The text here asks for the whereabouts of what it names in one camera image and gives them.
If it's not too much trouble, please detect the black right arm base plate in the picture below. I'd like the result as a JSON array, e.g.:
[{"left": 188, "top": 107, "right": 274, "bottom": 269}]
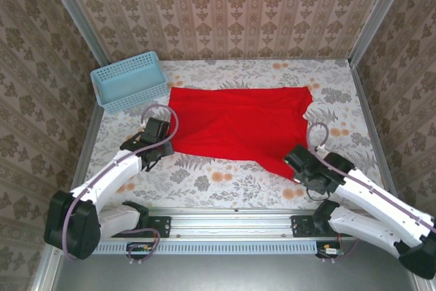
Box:
[{"left": 290, "top": 215, "right": 355, "bottom": 239}]

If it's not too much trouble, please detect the small circuit board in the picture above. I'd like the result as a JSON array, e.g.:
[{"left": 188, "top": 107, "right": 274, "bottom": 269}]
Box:
[
  {"left": 315, "top": 241, "right": 343, "bottom": 258},
  {"left": 126, "top": 241, "right": 153, "bottom": 260}
]

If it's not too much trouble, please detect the light blue plastic basket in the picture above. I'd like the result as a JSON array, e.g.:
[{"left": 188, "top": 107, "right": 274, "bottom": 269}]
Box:
[{"left": 90, "top": 51, "right": 169, "bottom": 114}]

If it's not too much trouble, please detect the aluminium mounting rail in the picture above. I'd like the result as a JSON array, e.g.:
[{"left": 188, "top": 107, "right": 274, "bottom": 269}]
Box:
[{"left": 81, "top": 207, "right": 375, "bottom": 239}]

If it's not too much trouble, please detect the red t-shirt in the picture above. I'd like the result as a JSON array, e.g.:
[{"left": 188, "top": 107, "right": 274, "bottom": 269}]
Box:
[{"left": 168, "top": 86, "right": 314, "bottom": 183}]

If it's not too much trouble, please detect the floral tablecloth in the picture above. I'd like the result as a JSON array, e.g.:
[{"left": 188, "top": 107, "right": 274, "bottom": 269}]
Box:
[{"left": 83, "top": 59, "right": 388, "bottom": 210}]

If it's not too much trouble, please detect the white slotted cable duct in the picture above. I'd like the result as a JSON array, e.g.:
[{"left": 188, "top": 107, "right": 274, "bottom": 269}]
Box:
[{"left": 91, "top": 239, "right": 318, "bottom": 255}]

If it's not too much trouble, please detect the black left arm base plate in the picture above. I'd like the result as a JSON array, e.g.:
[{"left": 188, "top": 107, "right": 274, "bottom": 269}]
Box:
[{"left": 110, "top": 215, "right": 172, "bottom": 239}]

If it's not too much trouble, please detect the aluminium frame post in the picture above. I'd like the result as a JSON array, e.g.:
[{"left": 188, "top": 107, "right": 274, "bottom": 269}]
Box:
[
  {"left": 39, "top": 0, "right": 110, "bottom": 67},
  {"left": 349, "top": 0, "right": 415, "bottom": 67}
]

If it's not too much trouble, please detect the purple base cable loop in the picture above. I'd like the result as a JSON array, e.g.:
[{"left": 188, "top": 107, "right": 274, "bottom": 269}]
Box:
[
  {"left": 322, "top": 232, "right": 364, "bottom": 264},
  {"left": 126, "top": 228, "right": 161, "bottom": 265}
]

